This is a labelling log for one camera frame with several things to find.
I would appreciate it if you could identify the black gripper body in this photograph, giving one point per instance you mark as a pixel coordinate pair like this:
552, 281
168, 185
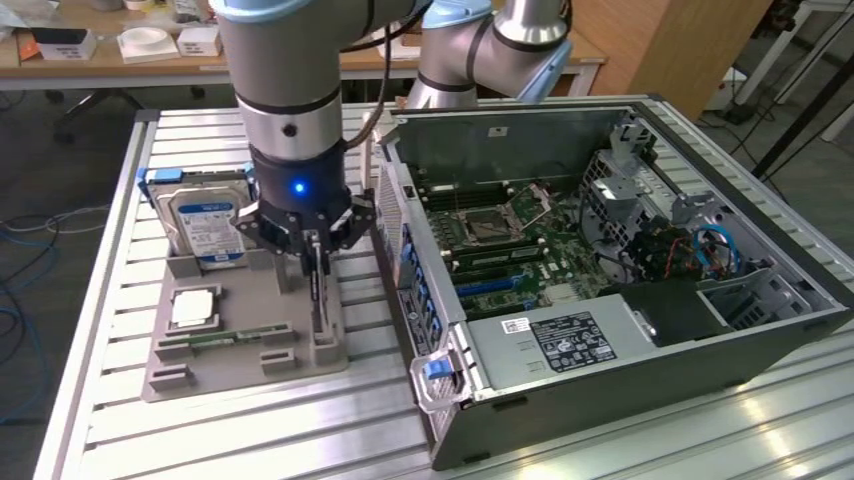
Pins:
301, 175

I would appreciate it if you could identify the green GPU card black fan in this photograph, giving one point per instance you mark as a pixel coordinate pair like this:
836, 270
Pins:
322, 310

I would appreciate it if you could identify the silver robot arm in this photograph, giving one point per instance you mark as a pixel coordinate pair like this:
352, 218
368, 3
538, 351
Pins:
288, 75

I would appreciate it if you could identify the grey parts rack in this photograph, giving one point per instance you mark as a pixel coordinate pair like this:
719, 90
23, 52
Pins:
254, 300

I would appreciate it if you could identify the silver CPU chip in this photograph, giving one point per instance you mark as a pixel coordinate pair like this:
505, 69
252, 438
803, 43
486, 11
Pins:
194, 307

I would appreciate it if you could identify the CPU socket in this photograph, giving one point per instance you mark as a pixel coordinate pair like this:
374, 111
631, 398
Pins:
490, 227

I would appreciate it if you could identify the green RAM stick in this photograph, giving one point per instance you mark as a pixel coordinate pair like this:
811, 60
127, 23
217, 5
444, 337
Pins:
221, 338

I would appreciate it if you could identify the blue expansion slot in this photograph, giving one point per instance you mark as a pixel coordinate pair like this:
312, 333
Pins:
488, 286

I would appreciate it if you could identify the silver socket cover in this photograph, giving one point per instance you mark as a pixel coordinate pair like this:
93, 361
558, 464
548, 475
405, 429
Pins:
534, 200

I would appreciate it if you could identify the white paper box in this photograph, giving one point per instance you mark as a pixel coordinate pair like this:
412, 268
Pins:
408, 50

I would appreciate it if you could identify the square white labelled box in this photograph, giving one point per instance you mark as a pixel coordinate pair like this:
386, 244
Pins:
201, 42

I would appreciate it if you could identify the green motherboard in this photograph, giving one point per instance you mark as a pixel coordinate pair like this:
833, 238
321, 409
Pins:
568, 240

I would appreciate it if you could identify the blue release latch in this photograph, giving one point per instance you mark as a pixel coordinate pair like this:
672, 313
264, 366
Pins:
438, 371

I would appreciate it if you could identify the wooden desk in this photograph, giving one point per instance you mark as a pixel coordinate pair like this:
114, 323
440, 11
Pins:
134, 70

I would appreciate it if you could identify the black office chair base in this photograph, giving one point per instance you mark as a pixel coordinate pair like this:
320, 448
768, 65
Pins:
94, 100

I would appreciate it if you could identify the white square dish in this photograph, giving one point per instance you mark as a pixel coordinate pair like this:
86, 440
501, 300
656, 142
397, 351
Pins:
147, 47

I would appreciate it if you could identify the silver chipset heatsink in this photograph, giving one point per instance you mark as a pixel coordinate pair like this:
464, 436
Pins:
568, 292

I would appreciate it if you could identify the grey power supply unit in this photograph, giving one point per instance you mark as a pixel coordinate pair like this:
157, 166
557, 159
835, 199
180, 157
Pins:
508, 360

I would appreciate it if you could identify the perforated metal disk bay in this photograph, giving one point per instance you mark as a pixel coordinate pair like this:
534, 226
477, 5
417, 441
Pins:
615, 190

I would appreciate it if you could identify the wide white labelled box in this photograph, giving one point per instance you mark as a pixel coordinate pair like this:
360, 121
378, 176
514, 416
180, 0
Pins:
67, 51

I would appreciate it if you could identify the black phone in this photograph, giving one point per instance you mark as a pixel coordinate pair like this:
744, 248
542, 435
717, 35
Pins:
61, 36

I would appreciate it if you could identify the black open PC case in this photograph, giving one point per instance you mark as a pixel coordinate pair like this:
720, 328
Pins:
601, 410

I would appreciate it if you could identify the wooden cabinet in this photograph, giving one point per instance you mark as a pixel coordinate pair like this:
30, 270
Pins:
668, 50

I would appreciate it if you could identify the white floor unit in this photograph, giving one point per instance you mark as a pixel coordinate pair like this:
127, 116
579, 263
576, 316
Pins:
724, 95

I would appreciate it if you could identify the grey sloped disk bay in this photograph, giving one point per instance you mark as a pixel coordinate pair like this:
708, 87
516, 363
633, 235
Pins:
755, 305

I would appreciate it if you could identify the hard disk with blue bracket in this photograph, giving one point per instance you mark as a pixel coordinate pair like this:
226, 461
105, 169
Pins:
201, 225

